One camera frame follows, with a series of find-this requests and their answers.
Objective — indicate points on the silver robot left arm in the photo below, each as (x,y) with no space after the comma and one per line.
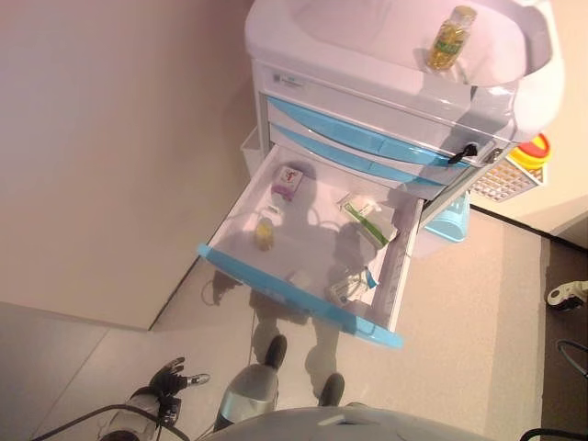
(138,404)

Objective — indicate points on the white wrapped packet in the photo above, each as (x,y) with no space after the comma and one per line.
(358,202)

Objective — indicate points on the yellow sharps container red lid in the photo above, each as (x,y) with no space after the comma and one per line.
(533,147)

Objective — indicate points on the white box green stripe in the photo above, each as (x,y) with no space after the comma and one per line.
(372,229)

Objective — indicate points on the grey robot torso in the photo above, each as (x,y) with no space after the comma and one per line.
(344,427)

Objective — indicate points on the silver robot left leg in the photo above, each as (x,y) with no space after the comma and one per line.
(250,390)

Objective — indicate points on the white medical cart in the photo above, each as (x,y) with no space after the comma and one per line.
(344,27)

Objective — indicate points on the yellow capsule bottle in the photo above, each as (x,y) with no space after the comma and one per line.
(448,43)
(265,234)

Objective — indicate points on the white cart side bin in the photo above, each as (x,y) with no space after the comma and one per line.
(250,154)

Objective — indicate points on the pink white medicine box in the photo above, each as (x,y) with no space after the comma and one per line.
(289,179)

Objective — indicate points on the clear packet blue strip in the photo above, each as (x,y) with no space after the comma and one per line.
(369,275)

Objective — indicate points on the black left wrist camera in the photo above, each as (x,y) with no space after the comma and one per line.
(169,411)

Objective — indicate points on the silver cart side latch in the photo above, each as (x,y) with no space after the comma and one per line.
(494,154)

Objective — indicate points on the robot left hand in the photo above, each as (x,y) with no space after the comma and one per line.
(167,381)

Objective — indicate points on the clear tubing coil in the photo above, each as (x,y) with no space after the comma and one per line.
(317,225)

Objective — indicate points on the light blue plastic bin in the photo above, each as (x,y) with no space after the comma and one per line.
(452,220)

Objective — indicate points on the cart label sticker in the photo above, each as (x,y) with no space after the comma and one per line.
(288,82)

